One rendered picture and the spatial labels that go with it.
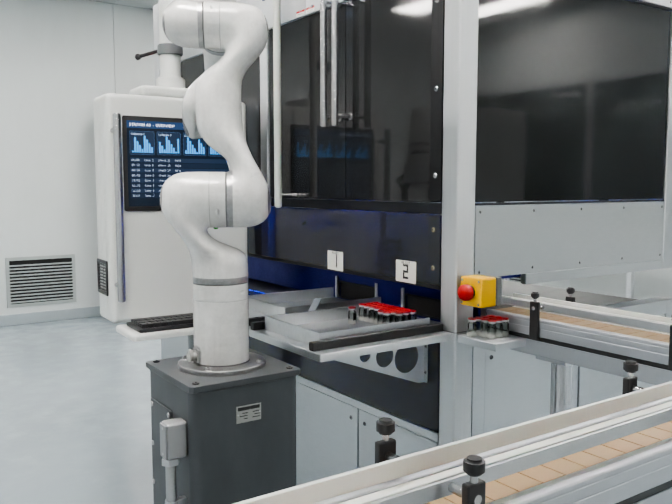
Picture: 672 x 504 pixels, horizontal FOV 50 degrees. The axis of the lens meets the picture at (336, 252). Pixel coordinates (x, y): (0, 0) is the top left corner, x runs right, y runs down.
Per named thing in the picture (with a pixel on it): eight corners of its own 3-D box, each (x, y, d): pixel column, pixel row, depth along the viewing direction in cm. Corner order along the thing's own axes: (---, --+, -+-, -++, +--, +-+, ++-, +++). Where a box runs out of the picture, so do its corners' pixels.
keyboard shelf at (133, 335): (231, 315, 262) (231, 308, 262) (266, 328, 239) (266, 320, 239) (108, 328, 238) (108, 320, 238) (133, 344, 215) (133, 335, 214)
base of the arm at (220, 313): (199, 381, 144) (197, 290, 142) (164, 362, 160) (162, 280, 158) (280, 367, 155) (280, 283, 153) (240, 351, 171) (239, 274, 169)
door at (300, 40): (271, 197, 257) (270, 30, 251) (346, 199, 219) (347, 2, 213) (270, 197, 257) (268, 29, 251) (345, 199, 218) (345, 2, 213)
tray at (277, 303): (333, 297, 239) (333, 286, 239) (381, 308, 218) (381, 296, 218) (242, 307, 220) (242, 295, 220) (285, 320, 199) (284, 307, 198)
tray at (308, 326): (368, 315, 205) (368, 303, 205) (429, 331, 184) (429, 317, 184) (264, 329, 186) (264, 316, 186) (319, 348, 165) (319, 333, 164)
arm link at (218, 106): (197, 231, 159) (270, 230, 161) (194, 223, 147) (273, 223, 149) (196, 14, 163) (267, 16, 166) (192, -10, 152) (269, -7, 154)
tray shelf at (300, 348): (324, 300, 243) (324, 295, 243) (473, 336, 186) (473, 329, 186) (193, 315, 216) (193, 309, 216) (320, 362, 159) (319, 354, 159)
